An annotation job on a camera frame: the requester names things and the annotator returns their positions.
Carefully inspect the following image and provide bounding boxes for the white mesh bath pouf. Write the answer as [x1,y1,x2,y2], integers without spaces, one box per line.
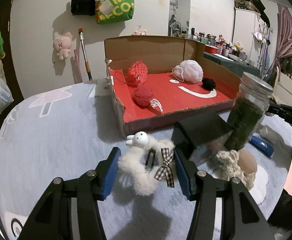
[172,60,203,83]

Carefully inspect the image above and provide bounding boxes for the blue white sponge cloth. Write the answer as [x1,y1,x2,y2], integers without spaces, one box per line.
[249,135,274,158]

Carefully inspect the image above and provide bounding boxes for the dark green clothed table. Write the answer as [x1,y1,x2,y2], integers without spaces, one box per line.
[203,52,261,78]

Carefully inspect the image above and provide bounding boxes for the white translucent pouch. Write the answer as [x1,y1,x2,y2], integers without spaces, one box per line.
[259,125,283,144]

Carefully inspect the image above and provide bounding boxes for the plastic bag on door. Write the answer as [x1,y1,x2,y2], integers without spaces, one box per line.
[0,77,14,114]

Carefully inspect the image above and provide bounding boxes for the grey fleece blanket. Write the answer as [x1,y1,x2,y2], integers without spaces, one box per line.
[0,78,292,240]

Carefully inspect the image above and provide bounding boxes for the black fuzzy pompom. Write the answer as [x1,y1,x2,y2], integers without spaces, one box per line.
[202,77,216,91]

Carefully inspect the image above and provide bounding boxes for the beige round powder puff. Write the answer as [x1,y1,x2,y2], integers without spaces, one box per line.
[237,149,257,176]

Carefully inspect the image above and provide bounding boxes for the pink plush pig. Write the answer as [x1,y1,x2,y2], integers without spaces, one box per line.
[53,31,73,60]

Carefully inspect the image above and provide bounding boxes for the green tote bag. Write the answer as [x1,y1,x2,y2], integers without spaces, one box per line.
[95,0,135,25]

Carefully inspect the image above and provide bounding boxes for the wall mirror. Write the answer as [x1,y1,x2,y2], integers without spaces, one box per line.
[168,0,191,36]

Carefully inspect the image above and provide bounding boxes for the cardboard box red lining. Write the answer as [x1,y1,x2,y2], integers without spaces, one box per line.
[104,36,240,137]

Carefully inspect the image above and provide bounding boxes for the red foam net sleeve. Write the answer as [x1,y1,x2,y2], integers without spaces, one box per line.
[126,61,148,86]

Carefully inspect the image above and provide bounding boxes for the cream knitted scrunchie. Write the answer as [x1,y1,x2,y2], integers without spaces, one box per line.
[216,150,256,191]

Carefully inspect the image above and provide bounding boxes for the pink curtain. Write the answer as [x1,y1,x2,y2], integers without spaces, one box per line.
[267,4,292,74]

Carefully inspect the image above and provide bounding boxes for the white wardrobe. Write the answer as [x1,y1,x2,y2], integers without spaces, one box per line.
[232,8,269,69]

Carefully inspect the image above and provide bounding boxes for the mop handle orange grip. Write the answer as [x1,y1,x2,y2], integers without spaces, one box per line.
[78,28,93,81]

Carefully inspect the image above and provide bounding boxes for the large glass jar green label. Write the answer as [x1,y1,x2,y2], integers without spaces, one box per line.
[224,72,273,151]

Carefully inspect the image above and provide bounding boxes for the colourful tin box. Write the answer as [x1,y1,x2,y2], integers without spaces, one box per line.
[172,112,233,165]

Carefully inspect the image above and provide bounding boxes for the red knitted ball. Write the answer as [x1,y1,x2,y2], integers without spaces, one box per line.
[132,83,163,113]

